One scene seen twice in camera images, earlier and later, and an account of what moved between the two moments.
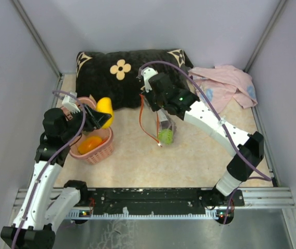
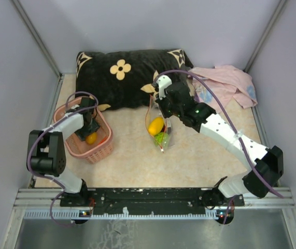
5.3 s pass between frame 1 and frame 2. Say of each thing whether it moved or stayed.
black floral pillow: stayed
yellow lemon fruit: moved
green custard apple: moved
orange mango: moved
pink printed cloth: stayed
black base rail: stayed
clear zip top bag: moved
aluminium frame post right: stayed
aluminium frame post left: stayed
